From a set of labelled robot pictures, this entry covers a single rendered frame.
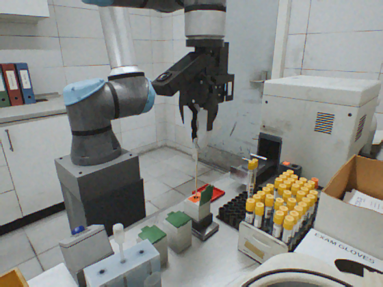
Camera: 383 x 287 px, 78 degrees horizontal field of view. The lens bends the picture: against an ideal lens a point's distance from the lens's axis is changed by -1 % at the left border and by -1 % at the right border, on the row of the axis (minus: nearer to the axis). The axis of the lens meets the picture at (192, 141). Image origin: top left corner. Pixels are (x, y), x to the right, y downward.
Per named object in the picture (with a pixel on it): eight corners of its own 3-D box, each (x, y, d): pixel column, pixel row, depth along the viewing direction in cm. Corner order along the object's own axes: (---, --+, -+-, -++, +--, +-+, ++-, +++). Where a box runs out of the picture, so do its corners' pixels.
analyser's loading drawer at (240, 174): (263, 158, 88) (265, 145, 86) (280, 163, 84) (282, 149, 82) (229, 178, 74) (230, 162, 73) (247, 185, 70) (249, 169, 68)
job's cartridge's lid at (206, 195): (213, 181, 52) (215, 182, 52) (210, 198, 54) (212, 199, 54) (200, 188, 49) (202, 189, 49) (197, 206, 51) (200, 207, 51)
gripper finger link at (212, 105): (218, 130, 46) (218, 83, 43) (213, 132, 45) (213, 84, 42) (200, 126, 49) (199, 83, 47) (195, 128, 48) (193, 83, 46)
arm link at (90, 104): (65, 126, 74) (55, 80, 69) (108, 117, 82) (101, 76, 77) (75, 134, 65) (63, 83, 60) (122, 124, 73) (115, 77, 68)
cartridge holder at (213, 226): (191, 212, 62) (191, 200, 60) (219, 229, 56) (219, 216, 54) (175, 222, 58) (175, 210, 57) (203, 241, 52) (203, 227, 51)
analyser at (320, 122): (288, 145, 106) (299, 74, 95) (361, 164, 88) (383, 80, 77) (250, 167, 85) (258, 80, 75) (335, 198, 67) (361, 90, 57)
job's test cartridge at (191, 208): (195, 212, 59) (195, 190, 57) (210, 221, 56) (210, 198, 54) (183, 220, 57) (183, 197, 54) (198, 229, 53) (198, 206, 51)
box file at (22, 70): (29, 99, 211) (20, 62, 200) (36, 103, 193) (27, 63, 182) (18, 100, 206) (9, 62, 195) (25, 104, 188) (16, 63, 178)
